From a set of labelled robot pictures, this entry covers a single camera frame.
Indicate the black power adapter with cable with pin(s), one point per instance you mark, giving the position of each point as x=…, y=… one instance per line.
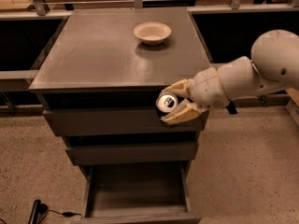
x=40, y=211

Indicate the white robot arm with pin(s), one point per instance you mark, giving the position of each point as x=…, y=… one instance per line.
x=273, y=66

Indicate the grey middle drawer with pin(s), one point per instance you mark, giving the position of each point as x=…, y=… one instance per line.
x=133, y=153

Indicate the wooden board right edge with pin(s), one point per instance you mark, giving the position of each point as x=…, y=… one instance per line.
x=293, y=105

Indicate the grey top drawer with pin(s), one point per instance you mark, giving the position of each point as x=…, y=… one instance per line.
x=85, y=122

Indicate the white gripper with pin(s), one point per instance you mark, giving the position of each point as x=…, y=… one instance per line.
x=206, y=89

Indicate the white paper bowl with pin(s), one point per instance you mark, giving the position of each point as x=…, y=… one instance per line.
x=152, y=33

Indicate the grey metal railing frame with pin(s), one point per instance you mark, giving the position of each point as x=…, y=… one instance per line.
x=26, y=57

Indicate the dark pepsi can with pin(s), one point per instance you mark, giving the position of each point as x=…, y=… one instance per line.
x=167, y=102

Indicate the grey drawer cabinet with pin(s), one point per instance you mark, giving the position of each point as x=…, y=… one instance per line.
x=98, y=62

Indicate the grey open bottom drawer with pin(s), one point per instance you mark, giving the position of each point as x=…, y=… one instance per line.
x=137, y=193

